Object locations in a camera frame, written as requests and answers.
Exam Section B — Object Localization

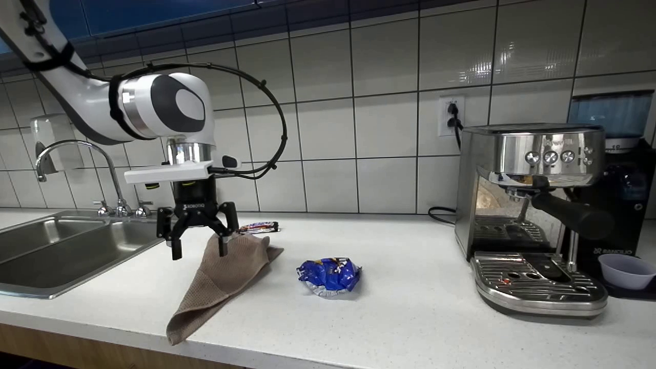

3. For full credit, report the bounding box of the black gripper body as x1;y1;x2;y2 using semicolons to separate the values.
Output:
173;179;220;232

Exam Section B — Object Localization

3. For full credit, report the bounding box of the brown towel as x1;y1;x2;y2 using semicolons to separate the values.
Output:
166;234;281;344

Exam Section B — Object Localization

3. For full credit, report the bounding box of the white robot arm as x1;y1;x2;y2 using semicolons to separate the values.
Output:
0;0;236;260

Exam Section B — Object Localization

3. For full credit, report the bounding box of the chrome faucet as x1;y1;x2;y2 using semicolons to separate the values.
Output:
33;138;154;217

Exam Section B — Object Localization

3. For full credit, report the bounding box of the dark candy bar wrapper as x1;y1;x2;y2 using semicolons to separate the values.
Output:
237;222;279;234

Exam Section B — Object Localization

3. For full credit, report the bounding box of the blue crumpled snack bag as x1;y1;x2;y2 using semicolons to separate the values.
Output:
297;257;363;298

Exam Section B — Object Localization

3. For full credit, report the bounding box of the stainless steel sink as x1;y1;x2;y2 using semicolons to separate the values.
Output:
0;214;159;299

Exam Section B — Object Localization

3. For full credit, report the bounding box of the stainless espresso machine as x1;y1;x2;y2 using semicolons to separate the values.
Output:
454;124;613;318

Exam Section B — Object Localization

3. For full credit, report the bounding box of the purple plastic cup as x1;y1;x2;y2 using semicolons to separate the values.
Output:
598;255;656;292

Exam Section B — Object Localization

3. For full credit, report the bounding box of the black coffee grinder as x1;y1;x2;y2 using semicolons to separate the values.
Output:
568;91;654;280

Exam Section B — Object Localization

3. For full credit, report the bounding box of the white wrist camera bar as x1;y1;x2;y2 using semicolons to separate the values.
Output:
124;163;212;185

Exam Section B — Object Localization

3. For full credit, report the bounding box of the wall paper towel holder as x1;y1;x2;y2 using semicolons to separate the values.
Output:
30;112;83;174

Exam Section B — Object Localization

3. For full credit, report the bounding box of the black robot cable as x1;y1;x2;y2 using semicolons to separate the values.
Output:
16;0;292;182

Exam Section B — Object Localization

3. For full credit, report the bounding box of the white wall outlet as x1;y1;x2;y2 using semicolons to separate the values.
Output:
436;96;465;138

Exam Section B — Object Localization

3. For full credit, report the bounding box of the black power cord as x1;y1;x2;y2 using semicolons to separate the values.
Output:
427;103;468;226

